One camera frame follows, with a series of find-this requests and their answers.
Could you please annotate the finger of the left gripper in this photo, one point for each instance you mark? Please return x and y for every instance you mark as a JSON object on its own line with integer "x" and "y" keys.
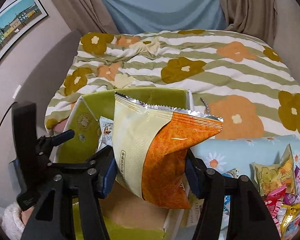
{"x": 45, "y": 145}

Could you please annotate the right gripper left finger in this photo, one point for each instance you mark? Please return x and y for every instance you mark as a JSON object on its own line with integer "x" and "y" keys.
{"x": 55, "y": 185}

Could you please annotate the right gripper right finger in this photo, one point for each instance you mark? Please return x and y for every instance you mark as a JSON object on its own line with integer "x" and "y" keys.
{"x": 249, "y": 216}

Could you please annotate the yellow bear snack bag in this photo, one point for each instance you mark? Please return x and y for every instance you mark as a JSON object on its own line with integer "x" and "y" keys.
{"x": 270, "y": 178}

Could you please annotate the orange cream chip bag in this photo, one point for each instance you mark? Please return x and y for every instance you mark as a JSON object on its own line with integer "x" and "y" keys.
{"x": 150, "y": 143}

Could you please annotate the pink printed snack bag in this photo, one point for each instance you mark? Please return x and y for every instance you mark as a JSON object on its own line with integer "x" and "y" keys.
{"x": 274, "y": 199}

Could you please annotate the yellow gold snack bag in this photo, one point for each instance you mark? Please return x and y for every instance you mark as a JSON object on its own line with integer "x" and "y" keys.
{"x": 289, "y": 213}

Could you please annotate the purple snack bag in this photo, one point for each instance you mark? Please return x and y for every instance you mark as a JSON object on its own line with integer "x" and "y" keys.
{"x": 291, "y": 199}

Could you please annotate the left hand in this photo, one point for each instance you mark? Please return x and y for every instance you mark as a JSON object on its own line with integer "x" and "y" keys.
{"x": 25, "y": 215}

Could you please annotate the green cardboard box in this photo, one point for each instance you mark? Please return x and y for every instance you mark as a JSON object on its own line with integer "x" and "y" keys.
{"x": 126, "y": 216}

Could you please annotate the small portrait snack packet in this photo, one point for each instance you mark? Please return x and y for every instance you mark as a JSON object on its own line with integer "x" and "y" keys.
{"x": 106, "y": 126}

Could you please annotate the daisy light blue tablecloth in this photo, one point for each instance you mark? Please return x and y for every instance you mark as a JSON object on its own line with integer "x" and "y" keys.
{"x": 233, "y": 158}

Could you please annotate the floral striped duvet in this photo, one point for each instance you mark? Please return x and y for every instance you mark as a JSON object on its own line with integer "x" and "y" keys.
{"x": 239, "y": 77}

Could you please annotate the framed houses picture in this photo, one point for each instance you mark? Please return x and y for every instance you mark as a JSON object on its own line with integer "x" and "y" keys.
{"x": 16, "y": 19}

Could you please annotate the left beige curtain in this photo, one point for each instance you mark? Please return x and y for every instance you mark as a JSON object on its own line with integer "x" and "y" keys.
{"x": 86, "y": 16}

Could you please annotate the beige curtain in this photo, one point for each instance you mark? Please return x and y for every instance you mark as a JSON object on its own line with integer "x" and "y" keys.
{"x": 86, "y": 16}
{"x": 256, "y": 18}

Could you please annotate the blue window cloth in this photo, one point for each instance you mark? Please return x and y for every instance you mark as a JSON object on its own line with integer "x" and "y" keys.
{"x": 140, "y": 16}

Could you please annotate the right beige curtain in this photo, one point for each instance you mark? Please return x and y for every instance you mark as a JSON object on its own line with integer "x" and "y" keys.
{"x": 256, "y": 18}

